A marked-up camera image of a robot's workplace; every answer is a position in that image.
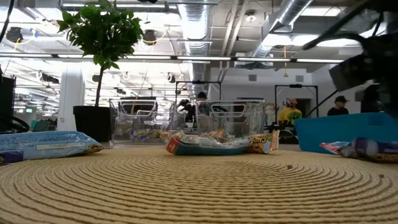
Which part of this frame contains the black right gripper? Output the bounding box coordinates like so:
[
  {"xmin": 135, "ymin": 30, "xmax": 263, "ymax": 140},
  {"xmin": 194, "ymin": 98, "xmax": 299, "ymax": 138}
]
[{"xmin": 328, "ymin": 30, "xmax": 398, "ymax": 94}]

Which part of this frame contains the clear plastic bin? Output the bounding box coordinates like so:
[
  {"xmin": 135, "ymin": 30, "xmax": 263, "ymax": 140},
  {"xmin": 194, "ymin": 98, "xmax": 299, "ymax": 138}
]
[
  {"xmin": 108, "ymin": 98, "xmax": 178, "ymax": 146},
  {"xmin": 195, "ymin": 99, "xmax": 267, "ymax": 139}
]

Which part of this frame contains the blue plastic box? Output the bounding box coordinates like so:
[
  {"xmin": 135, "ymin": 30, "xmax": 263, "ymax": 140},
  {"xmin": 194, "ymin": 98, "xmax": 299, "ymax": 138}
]
[{"xmin": 294, "ymin": 111, "xmax": 398, "ymax": 156}]

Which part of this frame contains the white pillar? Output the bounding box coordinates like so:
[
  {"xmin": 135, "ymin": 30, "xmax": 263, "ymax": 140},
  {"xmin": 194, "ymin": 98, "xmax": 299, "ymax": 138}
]
[{"xmin": 57, "ymin": 67, "xmax": 86, "ymax": 132}]

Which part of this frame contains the black metal frame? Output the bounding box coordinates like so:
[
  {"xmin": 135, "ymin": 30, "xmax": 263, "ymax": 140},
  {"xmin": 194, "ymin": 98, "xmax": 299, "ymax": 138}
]
[
  {"xmin": 274, "ymin": 83, "xmax": 320, "ymax": 125},
  {"xmin": 175, "ymin": 80, "xmax": 223, "ymax": 101}
]

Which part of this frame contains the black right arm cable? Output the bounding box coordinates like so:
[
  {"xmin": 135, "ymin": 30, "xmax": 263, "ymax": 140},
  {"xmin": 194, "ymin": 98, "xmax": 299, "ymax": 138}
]
[{"xmin": 303, "ymin": 0, "xmax": 374, "ymax": 50}]

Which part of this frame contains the ribbed silver air duct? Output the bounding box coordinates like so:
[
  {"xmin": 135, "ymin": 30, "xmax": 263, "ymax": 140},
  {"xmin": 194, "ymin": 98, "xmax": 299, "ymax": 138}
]
[
  {"xmin": 245, "ymin": 0, "xmax": 315, "ymax": 63},
  {"xmin": 177, "ymin": 0, "xmax": 213, "ymax": 94}
]

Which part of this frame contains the purple Chewy granola bar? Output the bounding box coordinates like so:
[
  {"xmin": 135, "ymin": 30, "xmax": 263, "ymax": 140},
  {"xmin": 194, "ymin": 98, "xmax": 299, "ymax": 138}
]
[{"xmin": 129, "ymin": 128, "xmax": 152, "ymax": 141}]

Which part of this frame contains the red blue wrapper granola bar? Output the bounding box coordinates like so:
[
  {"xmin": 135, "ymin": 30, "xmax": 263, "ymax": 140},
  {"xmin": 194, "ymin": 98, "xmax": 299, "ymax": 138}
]
[{"xmin": 319, "ymin": 141, "xmax": 351, "ymax": 156}]

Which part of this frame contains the round woven tan placemat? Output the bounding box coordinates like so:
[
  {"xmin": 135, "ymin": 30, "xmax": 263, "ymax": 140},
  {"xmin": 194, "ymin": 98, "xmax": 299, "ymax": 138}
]
[{"xmin": 0, "ymin": 146, "xmax": 398, "ymax": 224}]

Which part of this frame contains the orange Chewy granola bar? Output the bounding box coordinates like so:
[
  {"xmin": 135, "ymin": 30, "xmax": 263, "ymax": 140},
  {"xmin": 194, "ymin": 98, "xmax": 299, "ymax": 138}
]
[
  {"xmin": 247, "ymin": 129, "xmax": 280, "ymax": 155},
  {"xmin": 205, "ymin": 128, "xmax": 231, "ymax": 140}
]

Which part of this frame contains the black ceiling device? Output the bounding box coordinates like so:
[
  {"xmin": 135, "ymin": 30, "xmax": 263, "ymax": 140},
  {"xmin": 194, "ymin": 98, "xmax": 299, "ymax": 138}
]
[
  {"xmin": 5, "ymin": 26, "xmax": 24, "ymax": 44},
  {"xmin": 142, "ymin": 29, "xmax": 157, "ymax": 46}
]

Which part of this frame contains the green plant in black pot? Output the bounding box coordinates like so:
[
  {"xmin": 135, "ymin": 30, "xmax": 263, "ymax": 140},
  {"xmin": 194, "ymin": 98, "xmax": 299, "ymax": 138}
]
[{"xmin": 57, "ymin": 0, "xmax": 144, "ymax": 143}]

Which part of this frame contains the green white wrapper granola bar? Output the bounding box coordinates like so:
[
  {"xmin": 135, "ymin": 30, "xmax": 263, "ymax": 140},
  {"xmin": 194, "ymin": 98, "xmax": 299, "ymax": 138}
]
[{"xmin": 165, "ymin": 130, "xmax": 252, "ymax": 156}]

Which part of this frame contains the long ceiling light strip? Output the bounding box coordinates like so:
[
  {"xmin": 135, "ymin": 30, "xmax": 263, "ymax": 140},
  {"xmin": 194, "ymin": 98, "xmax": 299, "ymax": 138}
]
[{"xmin": 0, "ymin": 53, "xmax": 346, "ymax": 64}]

